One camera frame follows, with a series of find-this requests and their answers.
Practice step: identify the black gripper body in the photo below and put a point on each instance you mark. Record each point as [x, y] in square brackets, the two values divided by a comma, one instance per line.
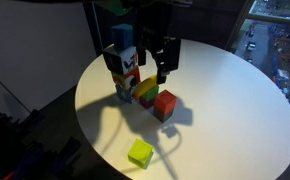
[153, 25]

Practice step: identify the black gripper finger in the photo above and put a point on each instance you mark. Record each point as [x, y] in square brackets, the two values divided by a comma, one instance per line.
[142, 56]
[171, 55]

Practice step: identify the yellow banana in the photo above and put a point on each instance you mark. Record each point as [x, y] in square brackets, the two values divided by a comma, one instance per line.
[145, 87]

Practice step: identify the white black picture cube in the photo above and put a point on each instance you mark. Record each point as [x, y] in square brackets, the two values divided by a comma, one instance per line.
[120, 61]

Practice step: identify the red white picture cube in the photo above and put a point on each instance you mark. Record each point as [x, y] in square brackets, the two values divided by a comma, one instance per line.
[128, 80]

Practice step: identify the teal foam cube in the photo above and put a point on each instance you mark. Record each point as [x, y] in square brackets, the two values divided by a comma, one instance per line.
[121, 36]

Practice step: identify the green cube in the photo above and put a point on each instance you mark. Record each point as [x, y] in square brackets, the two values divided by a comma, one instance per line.
[150, 94]

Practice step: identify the blue picture cube number four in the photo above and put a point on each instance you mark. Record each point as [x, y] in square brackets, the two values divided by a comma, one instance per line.
[124, 95]

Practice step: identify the orange cube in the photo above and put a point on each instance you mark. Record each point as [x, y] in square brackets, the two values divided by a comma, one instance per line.
[165, 101]

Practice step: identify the magenta cube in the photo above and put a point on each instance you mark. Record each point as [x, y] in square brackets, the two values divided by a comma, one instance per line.
[146, 103]

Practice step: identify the gray cube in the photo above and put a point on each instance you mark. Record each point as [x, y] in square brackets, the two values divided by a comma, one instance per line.
[161, 116]

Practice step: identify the lime yellow cube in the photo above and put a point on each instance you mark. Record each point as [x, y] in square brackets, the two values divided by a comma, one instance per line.
[140, 152]

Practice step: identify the window frame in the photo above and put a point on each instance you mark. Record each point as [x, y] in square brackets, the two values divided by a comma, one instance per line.
[271, 18]

